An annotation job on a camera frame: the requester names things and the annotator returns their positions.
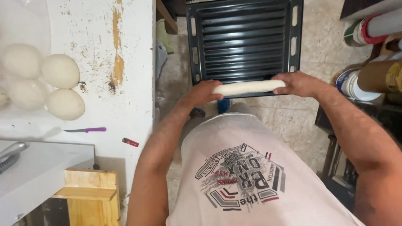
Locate person's left hand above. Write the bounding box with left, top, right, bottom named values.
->
left=178, top=80, right=224, bottom=109

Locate person's right hand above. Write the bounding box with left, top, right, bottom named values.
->
left=271, top=71, right=320, bottom=98

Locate long white dough roll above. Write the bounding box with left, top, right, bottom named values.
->
left=211, top=79, right=286, bottom=96

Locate blue slipper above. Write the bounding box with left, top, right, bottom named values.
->
left=217, top=99, right=231, bottom=115

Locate blue white paper roll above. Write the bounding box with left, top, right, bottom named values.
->
left=332, top=67, right=382, bottom=101

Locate green plastic bag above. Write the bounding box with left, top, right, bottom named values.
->
left=156, top=19, right=175, bottom=54

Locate black ribbed baking tray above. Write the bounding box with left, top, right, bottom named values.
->
left=186, top=0, right=304, bottom=98

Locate brown cardboard tube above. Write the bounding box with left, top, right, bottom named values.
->
left=357, top=60, right=402, bottom=94

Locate red white green paper roll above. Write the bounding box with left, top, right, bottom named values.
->
left=343, top=7, right=402, bottom=48

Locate wooden shelf board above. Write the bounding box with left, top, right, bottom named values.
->
left=156, top=0, right=178, bottom=35

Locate dark side shelf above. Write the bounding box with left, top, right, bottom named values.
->
left=315, top=100, right=402, bottom=214

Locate person's white printed shirt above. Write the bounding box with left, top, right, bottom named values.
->
left=166, top=102, right=365, bottom=226

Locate round white dough ball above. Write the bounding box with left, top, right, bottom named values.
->
left=41, top=54, right=80, bottom=90
left=7, top=79, right=48, bottom=110
left=2, top=43, right=42, bottom=79
left=46, top=89, right=85, bottom=121

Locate wooden stand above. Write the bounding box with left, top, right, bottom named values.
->
left=51, top=168, right=121, bottom=226

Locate clear plastic sheet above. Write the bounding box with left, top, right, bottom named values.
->
left=0, top=0, right=52, bottom=110

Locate purple handled knife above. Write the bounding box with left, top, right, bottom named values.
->
left=64, top=127, right=107, bottom=133

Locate white appliance with metal handle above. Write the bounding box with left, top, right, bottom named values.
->
left=0, top=140, right=95, bottom=226

